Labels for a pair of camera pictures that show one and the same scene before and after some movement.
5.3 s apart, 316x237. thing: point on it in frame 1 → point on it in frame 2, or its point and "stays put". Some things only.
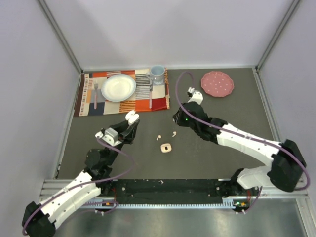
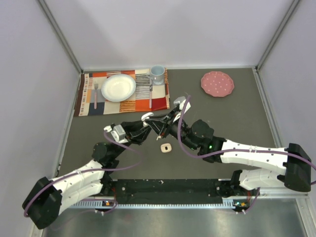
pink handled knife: [151, 89] stays put
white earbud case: [132, 117] → [145, 116]
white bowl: [118, 87] stays put
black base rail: [173, 190] stays put
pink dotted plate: [217, 84] stays put
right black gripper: [178, 117] → [166, 123]
